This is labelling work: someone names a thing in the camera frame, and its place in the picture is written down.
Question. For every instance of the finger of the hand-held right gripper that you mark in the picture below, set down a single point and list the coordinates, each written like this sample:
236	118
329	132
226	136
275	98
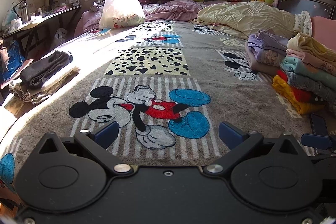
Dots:
319	124
317	142

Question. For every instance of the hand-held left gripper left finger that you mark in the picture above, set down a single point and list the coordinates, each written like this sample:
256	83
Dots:
106	133

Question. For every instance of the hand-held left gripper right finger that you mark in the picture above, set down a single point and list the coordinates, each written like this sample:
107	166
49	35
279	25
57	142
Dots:
231	136

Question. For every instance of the cream quilted blanket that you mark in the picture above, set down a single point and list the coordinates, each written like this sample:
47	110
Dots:
309	44

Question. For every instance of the red garment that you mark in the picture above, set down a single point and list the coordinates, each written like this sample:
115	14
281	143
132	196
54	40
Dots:
299	94

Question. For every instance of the yellow knit garment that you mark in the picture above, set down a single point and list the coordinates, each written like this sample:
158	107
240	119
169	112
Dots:
288	98

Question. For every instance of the denim jeans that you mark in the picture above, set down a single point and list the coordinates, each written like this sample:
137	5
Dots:
309	82

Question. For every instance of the teal garment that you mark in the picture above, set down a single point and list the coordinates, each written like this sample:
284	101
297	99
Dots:
302	65

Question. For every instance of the cartoon mouse printed blanket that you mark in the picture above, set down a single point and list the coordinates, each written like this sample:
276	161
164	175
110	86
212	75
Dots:
210	77

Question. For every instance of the pink garment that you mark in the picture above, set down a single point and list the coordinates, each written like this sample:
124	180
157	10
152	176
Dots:
309	58

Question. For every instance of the white folded garment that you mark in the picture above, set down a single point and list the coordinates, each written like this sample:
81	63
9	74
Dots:
60	79

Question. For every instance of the beige folded garment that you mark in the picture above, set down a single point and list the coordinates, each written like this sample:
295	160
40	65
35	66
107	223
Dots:
26	95

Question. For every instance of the dark grey folded garment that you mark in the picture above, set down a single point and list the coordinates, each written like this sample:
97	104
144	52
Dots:
44	69

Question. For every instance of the pink pillow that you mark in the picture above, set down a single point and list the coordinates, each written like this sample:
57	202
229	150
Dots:
325	29

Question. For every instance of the purple garment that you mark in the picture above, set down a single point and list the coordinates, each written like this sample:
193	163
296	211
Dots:
265	43

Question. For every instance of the white patterned cloth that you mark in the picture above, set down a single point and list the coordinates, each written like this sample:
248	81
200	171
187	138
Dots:
302	23

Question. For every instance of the small white plastic bag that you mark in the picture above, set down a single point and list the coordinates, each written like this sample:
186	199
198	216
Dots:
61	36

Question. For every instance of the cream pillow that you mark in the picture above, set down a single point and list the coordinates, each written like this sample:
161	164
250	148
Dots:
244	16

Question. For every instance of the dark wooden headboard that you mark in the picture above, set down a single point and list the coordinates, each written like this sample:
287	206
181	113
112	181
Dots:
307	3

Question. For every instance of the brown cloth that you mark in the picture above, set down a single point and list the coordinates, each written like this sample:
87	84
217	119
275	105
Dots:
3	58

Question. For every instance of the dark desk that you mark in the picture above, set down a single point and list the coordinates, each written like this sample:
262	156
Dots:
52	14

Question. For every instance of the pink duvet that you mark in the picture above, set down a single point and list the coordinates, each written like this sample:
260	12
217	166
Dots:
170	10

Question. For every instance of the steel thermos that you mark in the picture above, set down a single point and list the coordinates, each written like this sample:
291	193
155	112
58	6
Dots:
24	10

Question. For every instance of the pale blue plastic bag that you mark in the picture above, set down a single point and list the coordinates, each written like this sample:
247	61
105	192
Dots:
9	19

